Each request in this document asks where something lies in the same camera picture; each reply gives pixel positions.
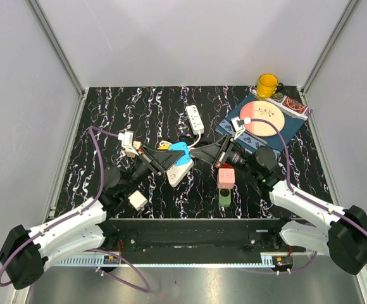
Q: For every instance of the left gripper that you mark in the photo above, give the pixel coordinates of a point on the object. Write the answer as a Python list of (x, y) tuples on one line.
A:
[(157, 161)]

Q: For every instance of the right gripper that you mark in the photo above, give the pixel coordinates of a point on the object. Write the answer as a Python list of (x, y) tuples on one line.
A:
[(217, 154)]

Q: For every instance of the yellow cube socket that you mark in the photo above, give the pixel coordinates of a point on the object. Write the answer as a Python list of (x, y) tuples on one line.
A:
[(164, 146)]

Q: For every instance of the white triangular power strip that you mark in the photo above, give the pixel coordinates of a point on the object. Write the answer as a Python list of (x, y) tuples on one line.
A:
[(175, 174)]

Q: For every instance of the pink cube socket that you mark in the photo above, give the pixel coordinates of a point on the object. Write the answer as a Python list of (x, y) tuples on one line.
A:
[(226, 178)]

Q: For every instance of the beige cube socket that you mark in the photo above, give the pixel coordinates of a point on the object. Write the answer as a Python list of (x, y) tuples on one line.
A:
[(132, 151)]

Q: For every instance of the white rectangular power strip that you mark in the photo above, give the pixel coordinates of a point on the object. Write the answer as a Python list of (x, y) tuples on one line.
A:
[(195, 119)]

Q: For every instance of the green power strip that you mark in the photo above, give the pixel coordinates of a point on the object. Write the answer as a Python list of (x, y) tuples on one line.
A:
[(224, 199)]

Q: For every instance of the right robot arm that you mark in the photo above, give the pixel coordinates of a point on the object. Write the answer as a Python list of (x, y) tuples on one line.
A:
[(340, 233)]

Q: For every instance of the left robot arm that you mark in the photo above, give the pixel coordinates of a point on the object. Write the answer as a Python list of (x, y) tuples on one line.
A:
[(27, 253)]

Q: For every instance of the white cube charger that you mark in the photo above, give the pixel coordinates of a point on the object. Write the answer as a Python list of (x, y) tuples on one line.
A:
[(138, 200)]

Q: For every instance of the pink cream plate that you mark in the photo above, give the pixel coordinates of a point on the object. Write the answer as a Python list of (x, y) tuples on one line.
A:
[(262, 110)]

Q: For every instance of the blue placemat cloth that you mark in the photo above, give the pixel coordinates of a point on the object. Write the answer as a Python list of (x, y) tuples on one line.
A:
[(251, 142)]

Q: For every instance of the yellow mug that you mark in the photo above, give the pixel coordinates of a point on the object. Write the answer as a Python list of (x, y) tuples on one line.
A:
[(268, 85)]

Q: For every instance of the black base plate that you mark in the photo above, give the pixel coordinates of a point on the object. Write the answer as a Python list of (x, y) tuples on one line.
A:
[(195, 241)]

